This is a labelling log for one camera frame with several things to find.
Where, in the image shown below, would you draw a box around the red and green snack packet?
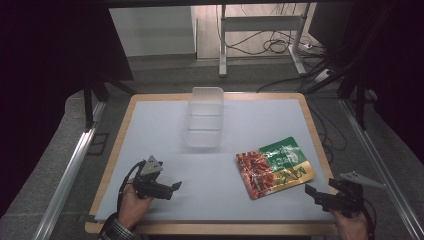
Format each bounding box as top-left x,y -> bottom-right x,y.
235,136 -> 317,201

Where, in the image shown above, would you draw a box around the white table mat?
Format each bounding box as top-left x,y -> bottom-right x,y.
94,98 -> 334,223

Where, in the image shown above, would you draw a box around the white power strip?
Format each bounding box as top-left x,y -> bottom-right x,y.
313,68 -> 333,83

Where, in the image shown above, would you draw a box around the wooden-edged table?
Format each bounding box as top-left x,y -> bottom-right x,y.
84,92 -> 339,236

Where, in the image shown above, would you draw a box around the person's right hand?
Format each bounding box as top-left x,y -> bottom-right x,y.
330,209 -> 370,240

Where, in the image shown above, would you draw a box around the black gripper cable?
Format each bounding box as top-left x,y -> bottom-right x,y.
116,159 -> 148,214
361,198 -> 377,240

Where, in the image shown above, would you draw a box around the aluminium rail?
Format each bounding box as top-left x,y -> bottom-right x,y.
33,100 -> 107,240
339,98 -> 424,240

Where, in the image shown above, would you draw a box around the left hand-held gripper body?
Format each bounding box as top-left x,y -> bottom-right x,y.
133,155 -> 166,200

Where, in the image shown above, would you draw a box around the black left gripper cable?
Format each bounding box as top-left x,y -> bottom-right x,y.
116,159 -> 148,214

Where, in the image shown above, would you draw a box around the black floor cables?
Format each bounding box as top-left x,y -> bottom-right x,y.
223,29 -> 333,58

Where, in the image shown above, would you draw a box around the white cabinet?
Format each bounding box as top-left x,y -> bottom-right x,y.
109,5 -> 198,58

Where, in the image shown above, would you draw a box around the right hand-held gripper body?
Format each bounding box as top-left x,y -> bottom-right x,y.
328,170 -> 388,218

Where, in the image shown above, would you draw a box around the dark curtain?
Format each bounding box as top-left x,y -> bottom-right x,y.
308,0 -> 424,165
0,0 -> 135,216

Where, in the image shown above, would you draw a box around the person's left hand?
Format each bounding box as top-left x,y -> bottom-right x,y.
118,180 -> 154,231

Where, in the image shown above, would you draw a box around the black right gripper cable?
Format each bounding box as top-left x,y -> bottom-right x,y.
361,198 -> 377,240

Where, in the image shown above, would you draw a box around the clear plastic container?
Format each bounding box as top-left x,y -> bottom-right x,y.
183,86 -> 225,150

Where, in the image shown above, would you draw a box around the black metal stand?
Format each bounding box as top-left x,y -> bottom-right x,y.
301,3 -> 396,132
82,74 -> 138,132

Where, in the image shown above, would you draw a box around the white metal desk frame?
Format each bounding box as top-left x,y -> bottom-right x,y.
218,3 -> 310,78

